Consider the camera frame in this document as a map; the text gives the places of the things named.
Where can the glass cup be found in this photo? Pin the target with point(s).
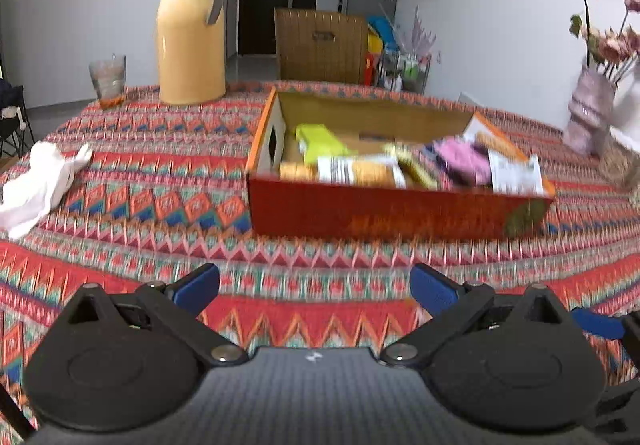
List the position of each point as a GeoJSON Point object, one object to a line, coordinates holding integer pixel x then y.
{"type": "Point", "coordinates": [107, 80]}

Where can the yellow striped long snack packet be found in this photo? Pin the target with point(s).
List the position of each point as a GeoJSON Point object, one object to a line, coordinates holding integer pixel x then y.
{"type": "Point", "coordinates": [415, 167]}

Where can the clear jar with white lid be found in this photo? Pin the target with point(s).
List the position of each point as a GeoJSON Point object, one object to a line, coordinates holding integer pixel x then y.
{"type": "Point", "coordinates": [620, 162]}

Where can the pink feathery plant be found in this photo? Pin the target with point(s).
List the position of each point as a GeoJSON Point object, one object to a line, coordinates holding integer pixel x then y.
{"type": "Point", "coordinates": [417, 35]}

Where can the green snack packet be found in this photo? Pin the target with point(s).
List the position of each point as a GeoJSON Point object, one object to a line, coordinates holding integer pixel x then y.
{"type": "Point", "coordinates": [320, 142]}

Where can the yellow plastic item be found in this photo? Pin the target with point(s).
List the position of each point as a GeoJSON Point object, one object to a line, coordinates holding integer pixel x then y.
{"type": "Point", "coordinates": [375, 45]}

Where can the black folding chair with clothes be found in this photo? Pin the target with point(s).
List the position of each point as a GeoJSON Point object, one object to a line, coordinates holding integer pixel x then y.
{"type": "Point", "coordinates": [12, 115]}

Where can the gold snack packet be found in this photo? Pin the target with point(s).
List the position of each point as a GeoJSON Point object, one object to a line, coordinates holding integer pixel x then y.
{"type": "Point", "coordinates": [297, 171]}

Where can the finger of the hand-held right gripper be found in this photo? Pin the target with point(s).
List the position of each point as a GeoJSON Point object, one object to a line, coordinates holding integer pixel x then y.
{"type": "Point", "coordinates": [597, 322]}

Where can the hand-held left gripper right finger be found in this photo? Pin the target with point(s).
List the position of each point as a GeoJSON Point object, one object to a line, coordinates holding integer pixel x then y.
{"type": "Point", "coordinates": [435, 289]}

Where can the red cardboard box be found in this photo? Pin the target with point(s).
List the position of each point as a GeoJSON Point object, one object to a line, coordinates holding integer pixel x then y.
{"type": "Point", "coordinates": [375, 212]}

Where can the dried roses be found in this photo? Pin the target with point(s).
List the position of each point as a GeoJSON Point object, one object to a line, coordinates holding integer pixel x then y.
{"type": "Point", "coordinates": [615, 45]}

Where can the white brown-label snack packet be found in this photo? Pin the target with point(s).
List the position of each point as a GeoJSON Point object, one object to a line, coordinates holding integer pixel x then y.
{"type": "Point", "coordinates": [360, 171]}

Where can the plain white printed snack packet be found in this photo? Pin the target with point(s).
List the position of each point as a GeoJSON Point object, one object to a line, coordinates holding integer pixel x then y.
{"type": "Point", "coordinates": [515, 175]}

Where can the yellow thermos jug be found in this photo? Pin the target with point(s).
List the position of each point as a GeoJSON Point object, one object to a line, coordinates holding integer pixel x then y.
{"type": "Point", "coordinates": [190, 45]}

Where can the white cloth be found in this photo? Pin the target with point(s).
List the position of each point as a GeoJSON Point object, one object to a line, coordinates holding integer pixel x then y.
{"type": "Point", "coordinates": [35, 185]}

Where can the blue plastic item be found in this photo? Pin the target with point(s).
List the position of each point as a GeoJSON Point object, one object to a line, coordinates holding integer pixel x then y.
{"type": "Point", "coordinates": [384, 26]}

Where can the pink textured vase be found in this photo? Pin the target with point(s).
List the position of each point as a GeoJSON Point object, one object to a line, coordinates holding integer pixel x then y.
{"type": "Point", "coordinates": [590, 110]}

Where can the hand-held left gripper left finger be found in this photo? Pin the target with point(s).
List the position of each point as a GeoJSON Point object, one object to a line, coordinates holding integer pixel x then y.
{"type": "Point", "coordinates": [197, 286]}

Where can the pink snack packet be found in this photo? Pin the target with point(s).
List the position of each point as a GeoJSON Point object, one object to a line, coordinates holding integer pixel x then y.
{"type": "Point", "coordinates": [465, 160]}

